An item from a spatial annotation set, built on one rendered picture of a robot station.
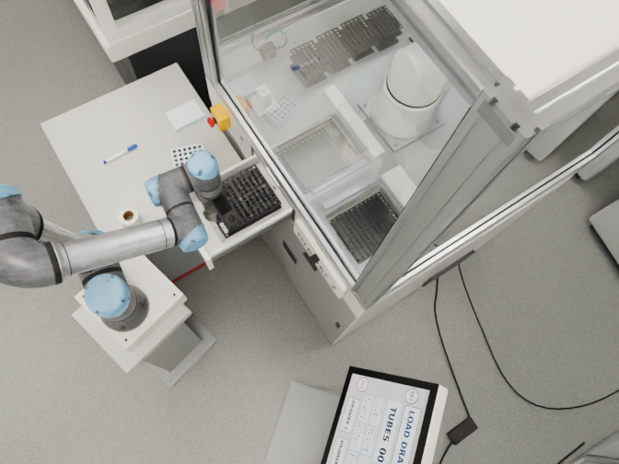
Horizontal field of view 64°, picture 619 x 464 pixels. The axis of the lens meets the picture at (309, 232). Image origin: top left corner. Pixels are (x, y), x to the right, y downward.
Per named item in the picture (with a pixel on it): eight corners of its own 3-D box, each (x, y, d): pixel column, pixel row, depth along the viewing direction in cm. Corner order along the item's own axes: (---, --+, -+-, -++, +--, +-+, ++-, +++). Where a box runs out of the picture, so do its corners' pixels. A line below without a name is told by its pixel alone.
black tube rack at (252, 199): (226, 241, 171) (225, 235, 165) (201, 201, 175) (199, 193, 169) (281, 210, 176) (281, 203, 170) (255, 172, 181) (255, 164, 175)
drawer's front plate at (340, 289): (338, 298, 169) (343, 291, 158) (293, 230, 176) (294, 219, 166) (343, 295, 169) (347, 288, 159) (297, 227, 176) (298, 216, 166)
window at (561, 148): (381, 289, 143) (525, 132, 62) (380, 287, 143) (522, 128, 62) (591, 153, 164) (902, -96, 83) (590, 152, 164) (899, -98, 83)
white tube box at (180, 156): (175, 172, 186) (173, 168, 183) (171, 153, 189) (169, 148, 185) (208, 166, 188) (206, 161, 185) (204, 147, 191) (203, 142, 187)
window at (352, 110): (356, 283, 153) (478, 101, 63) (218, 81, 174) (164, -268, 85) (358, 282, 153) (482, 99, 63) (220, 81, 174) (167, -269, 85)
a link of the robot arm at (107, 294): (104, 329, 148) (89, 322, 136) (88, 289, 152) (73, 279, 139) (143, 311, 151) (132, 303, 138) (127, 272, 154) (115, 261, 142)
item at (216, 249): (212, 262, 168) (209, 257, 162) (176, 203, 175) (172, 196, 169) (309, 206, 178) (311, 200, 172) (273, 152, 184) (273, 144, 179)
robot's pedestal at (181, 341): (170, 388, 232) (126, 377, 160) (127, 343, 237) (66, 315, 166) (217, 341, 241) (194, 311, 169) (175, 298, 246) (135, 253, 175)
